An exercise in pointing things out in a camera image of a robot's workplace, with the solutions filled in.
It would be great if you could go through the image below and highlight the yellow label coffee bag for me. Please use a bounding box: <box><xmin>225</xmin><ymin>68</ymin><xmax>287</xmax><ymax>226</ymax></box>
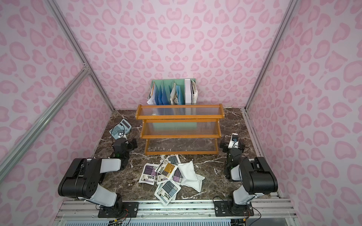
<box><xmin>155</xmin><ymin>161</ymin><xmax>178</xmax><ymax>185</ymax></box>
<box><xmin>178</xmin><ymin>161</ymin><xmax>197</xmax><ymax>181</ymax></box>

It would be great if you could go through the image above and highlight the white coffee bag face down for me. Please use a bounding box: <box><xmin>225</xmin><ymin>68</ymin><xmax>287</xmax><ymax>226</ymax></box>
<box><xmin>181</xmin><ymin>174</ymin><xmax>205</xmax><ymax>193</ymax></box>

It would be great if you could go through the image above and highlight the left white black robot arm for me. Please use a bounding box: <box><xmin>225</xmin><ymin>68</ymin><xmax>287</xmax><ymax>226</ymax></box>
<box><xmin>58</xmin><ymin>137</ymin><xmax>138</xmax><ymax>210</ymax></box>

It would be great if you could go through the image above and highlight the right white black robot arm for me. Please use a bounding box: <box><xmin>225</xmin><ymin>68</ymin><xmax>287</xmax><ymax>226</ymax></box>
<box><xmin>219</xmin><ymin>140</ymin><xmax>278</xmax><ymax>207</ymax></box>

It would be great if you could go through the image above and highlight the blue-grey label coffee bag upper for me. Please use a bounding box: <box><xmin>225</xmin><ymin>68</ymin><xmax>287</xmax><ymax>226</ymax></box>
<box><xmin>166</xmin><ymin>155</ymin><xmax>181</xmax><ymax>165</ymax></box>

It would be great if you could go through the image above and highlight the blue-grey label coffee bag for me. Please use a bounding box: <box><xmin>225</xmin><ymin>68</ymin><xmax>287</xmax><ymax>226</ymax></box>
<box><xmin>154</xmin><ymin>180</ymin><xmax>181</xmax><ymax>206</ymax></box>
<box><xmin>166</xmin><ymin>155</ymin><xmax>181</xmax><ymax>165</ymax></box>

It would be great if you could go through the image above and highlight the purple label coffee bag right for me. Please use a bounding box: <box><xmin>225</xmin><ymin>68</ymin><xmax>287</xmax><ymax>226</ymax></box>
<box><xmin>172</xmin><ymin>168</ymin><xmax>183</xmax><ymax>184</ymax></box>

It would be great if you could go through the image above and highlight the purple label coffee bag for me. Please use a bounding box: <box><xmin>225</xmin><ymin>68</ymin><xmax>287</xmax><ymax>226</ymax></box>
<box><xmin>139</xmin><ymin>163</ymin><xmax>159</xmax><ymax>185</ymax></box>
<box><xmin>172</xmin><ymin>168</ymin><xmax>183</xmax><ymax>184</ymax></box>

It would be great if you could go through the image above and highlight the purple label coffee bag left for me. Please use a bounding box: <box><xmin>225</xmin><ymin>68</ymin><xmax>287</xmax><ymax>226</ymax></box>
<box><xmin>139</xmin><ymin>163</ymin><xmax>159</xmax><ymax>185</ymax></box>

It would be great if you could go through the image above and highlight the blue-grey label coffee bag front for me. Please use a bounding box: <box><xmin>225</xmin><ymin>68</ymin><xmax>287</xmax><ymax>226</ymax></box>
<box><xmin>154</xmin><ymin>180</ymin><xmax>181</xmax><ymax>206</ymax></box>

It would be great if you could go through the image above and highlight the green file organizer with folders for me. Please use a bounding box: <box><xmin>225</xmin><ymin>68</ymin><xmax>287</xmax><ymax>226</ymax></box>
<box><xmin>147</xmin><ymin>78</ymin><xmax>199</xmax><ymax>105</ymax></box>

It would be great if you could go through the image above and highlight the light blue calculator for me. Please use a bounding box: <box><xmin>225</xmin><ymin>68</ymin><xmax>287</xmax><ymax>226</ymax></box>
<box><xmin>109</xmin><ymin>119</ymin><xmax>132</xmax><ymax>139</ymax></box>

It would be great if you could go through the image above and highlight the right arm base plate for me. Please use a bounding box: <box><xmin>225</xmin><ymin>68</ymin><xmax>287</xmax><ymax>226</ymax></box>
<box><xmin>213</xmin><ymin>200</ymin><xmax>254</xmax><ymax>218</ymax></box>

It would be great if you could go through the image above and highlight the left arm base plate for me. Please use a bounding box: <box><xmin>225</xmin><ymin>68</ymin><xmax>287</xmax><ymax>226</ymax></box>
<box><xmin>98</xmin><ymin>202</ymin><xmax>139</xmax><ymax>218</ymax></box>

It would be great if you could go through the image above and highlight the aluminium front rail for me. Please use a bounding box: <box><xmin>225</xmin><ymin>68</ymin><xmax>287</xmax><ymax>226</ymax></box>
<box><xmin>53</xmin><ymin>199</ymin><xmax>300</xmax><ymax>226</ymax></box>

